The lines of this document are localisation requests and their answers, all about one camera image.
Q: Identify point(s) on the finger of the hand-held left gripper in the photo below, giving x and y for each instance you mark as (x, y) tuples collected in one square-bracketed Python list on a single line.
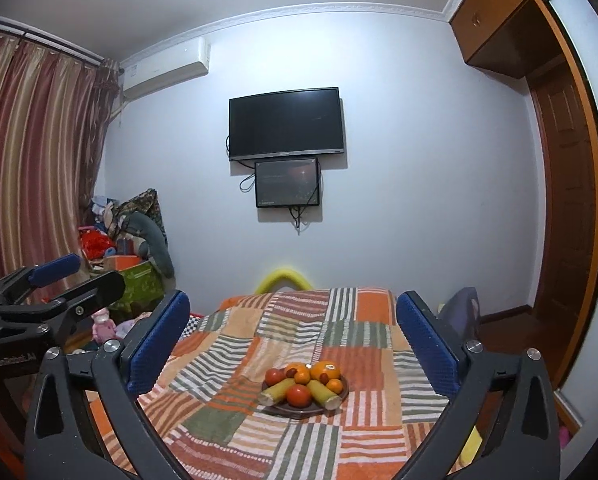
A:
[(54, 269), (99, 287)]

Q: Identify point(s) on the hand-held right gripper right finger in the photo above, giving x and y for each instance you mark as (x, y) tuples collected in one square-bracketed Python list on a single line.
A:
[(426, 340)]

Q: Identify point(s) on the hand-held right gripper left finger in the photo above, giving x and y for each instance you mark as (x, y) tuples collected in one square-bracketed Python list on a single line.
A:
[(159, 345)]

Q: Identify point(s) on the small orange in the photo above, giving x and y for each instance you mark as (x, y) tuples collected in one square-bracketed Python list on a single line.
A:
[(302, 375), (335, 386)]

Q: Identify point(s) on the yellow corn cob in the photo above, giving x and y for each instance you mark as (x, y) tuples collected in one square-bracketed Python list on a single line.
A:
[(323, 394), (278, 392)]

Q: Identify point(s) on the red tomato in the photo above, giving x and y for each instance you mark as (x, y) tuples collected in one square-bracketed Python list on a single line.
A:
[(299, 396), (275, 376)]

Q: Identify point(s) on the small dark red jujube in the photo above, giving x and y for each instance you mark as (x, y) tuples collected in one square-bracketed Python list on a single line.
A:
[(291, 372)]

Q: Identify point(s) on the dark purple plate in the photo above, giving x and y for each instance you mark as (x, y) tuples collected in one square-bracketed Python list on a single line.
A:
[(304, 411)]

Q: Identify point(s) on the orange cardboard box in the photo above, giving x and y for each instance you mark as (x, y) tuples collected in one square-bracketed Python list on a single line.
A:
[(124, 262)]

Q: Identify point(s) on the pink plush toy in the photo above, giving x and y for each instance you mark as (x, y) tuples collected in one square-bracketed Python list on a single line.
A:
[(103, 327)]

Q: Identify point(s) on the red plastic bag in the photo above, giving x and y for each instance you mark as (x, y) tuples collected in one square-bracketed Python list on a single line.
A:
[(95, 245)]

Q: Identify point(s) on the green cardboard box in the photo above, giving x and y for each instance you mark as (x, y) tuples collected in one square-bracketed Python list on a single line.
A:
[(141, 282)]

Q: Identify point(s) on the black white checkered cloth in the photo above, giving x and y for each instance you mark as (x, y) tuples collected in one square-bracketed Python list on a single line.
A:
[(196, 324)]

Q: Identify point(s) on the grey stuffed toy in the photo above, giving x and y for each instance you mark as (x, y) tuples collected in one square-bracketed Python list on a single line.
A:
[(149, 240)]

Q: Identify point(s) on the dark patterned cloth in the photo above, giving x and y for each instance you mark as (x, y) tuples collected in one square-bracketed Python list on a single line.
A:
[(141, 202)]

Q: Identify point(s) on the large orange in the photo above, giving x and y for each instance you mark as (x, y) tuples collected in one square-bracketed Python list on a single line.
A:
[(332, 370), (317, 372)]

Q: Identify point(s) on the red striped curtain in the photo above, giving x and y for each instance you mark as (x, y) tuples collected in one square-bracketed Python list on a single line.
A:
[(34, 160)]

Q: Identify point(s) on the yellow cloth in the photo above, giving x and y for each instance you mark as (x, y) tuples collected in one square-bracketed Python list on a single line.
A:
[(471, 445)]

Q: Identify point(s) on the striped patchwork blanket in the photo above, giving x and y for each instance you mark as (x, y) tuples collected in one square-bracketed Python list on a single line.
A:
[(279, 330)]

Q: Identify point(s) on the yellow foam cushion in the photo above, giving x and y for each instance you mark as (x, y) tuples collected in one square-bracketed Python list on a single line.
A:
[(281, 277)]

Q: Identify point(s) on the brown wooden door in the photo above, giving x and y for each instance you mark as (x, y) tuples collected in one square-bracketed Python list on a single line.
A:
[(566, 210)]

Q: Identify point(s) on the white air conditioner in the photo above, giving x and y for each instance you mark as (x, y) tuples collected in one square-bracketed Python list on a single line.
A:
[(164, 70)]

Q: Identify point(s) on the dark curtain rod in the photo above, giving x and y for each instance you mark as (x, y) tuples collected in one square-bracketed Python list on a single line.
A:
[(44, 40)]

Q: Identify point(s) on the brown wooden overhead cabinet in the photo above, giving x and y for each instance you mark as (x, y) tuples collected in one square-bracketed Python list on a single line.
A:
[(499, 20)]

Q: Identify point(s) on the small black wall monitor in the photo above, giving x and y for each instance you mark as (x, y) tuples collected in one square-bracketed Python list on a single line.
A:
[(287, 182)]

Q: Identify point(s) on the black wall television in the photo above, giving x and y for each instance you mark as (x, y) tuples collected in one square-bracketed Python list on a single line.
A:
[(286, 122)]

